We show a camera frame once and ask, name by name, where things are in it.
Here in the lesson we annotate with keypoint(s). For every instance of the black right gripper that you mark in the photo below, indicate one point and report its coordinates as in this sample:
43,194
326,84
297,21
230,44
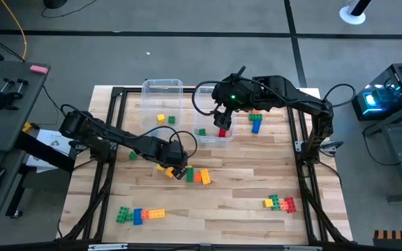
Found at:
230,92

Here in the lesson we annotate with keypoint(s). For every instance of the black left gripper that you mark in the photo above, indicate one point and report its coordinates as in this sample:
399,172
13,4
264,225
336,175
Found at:
173,155

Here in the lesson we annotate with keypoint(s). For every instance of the yellow-orange small block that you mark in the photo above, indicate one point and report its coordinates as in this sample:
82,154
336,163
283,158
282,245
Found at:
169,172

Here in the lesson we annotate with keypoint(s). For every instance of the red large block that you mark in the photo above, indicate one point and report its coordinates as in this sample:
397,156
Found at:
291,204
222,133

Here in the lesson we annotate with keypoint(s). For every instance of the clear plastic bin with label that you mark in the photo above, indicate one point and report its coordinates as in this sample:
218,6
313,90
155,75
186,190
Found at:
209,122

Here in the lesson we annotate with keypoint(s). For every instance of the yellow small block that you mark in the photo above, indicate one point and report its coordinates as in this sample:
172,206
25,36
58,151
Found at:
268,203
160,167
161,118

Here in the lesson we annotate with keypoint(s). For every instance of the yellow large block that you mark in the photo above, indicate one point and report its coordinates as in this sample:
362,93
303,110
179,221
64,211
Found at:
205,176

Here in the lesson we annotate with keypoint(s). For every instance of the yellow-orange large block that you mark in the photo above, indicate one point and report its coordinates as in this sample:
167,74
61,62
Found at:
156,213

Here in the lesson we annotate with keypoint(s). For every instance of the green small block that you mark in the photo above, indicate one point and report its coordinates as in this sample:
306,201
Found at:
171,119
133,155
130,218

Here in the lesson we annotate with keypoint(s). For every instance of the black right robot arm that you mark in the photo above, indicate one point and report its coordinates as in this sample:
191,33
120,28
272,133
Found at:
291,99

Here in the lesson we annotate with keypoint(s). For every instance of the white printed paper sheet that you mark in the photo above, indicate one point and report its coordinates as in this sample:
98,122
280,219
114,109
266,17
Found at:
56,139

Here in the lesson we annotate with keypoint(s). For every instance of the black desk leg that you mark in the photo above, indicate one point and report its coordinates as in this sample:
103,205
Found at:
44,151

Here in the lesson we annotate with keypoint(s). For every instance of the yellow and black tool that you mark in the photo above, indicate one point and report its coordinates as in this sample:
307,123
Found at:
27,127

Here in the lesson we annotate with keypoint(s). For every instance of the white fan base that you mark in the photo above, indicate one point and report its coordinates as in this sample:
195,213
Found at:
351,16

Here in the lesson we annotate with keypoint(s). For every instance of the pink eraser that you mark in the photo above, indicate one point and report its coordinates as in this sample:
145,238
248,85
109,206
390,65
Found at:
39,69

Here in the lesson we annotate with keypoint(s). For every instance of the black computer tower with lights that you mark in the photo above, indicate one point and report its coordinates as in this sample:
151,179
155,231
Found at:
396,83

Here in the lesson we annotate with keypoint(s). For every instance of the dark grey desk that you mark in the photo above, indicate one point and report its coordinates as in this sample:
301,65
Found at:
9,115

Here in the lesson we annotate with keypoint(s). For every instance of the black round floor base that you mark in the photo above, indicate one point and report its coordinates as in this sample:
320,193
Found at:
55,2

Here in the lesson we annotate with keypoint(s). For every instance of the black orange striped box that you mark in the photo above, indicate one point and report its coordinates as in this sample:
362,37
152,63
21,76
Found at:
398,238

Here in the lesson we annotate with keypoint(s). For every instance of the white corner bracket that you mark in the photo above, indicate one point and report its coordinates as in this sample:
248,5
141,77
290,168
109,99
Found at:
298,145

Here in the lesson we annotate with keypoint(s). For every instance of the grey arm base bracket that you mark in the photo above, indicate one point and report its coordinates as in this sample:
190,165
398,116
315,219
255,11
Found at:
331,145
79,143

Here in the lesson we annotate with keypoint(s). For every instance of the black double clamp mount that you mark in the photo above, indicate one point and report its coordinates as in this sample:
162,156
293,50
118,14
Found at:
7,97

